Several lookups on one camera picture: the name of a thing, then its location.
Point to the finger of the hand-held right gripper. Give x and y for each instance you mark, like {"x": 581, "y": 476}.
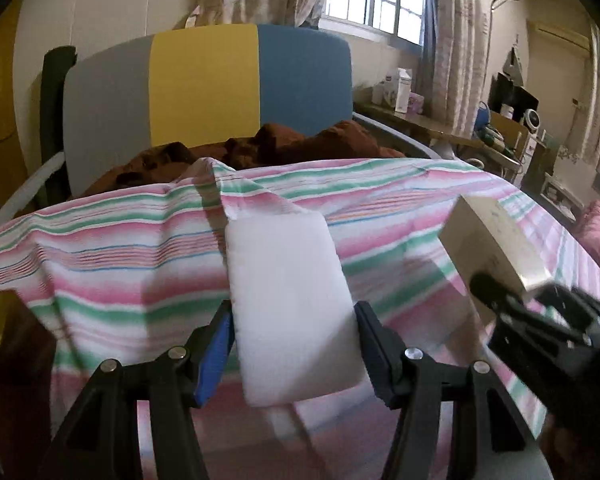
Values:
{"x": 497, "y": 295}
{"x": 575, "y": 302}

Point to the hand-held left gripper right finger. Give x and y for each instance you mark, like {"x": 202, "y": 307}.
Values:
{"x": 377, "y": 355}

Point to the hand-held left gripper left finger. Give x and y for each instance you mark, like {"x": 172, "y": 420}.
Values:
{"x": 215, "y": 350}

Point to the cream cardboard box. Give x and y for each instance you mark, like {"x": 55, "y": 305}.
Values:
{"x": 495, "y": 240}

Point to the white shelf unit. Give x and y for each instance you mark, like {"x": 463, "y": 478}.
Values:
{"x": 560, "y": 195}

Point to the pink green striped tablecloth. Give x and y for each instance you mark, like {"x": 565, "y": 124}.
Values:
{"x": 405, "y": 210}

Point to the grey folding table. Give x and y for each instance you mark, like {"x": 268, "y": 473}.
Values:
{"x": 497, "y": 155}

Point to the brown cardboard box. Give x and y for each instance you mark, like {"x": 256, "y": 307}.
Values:
{"x": 505, "y": 130}

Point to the blue bag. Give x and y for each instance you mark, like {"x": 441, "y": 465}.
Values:
{"x": 481, "y": 117}

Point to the small white fan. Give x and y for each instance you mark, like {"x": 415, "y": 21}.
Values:
{"x": 531, "y": 120}

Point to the wooden side table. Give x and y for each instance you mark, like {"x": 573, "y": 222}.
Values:
{"x": 430, "y": 125}

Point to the black monitor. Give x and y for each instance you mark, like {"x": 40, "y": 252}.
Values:
{"x": 512, "y": 92}

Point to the purple tissue box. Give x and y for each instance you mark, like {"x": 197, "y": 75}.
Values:
{"x": 416, "y": 104}

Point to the brown blanket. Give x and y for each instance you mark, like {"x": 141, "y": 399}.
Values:
{"x": 330, "y": 142}

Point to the grey triangular object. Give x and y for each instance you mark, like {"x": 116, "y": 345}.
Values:
{"x": 514, "y": 70}

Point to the white carton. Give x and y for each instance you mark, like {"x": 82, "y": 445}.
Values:
{"x": 402, "y": 90}

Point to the curved metal rod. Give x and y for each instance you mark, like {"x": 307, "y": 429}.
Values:
{"x": 492, "y": 35}

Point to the grey yellow blue headboard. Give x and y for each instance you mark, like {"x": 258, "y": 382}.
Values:
{"x": 205, "y": 85}

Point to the cream air conditioner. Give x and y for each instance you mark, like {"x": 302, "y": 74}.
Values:
{"x": 557, "y": 35}

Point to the barred window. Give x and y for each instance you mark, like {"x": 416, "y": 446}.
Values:
{"x": 375, "y": 0}

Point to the wooden wardrobe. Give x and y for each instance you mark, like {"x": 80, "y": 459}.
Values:
{"x": 0, "y": 85}

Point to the grey bed rail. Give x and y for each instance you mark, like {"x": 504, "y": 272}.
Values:
{"x": 405, "y": 135}

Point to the white bed rail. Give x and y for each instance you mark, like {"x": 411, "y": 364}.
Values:
{"x": 30, "y": 185}

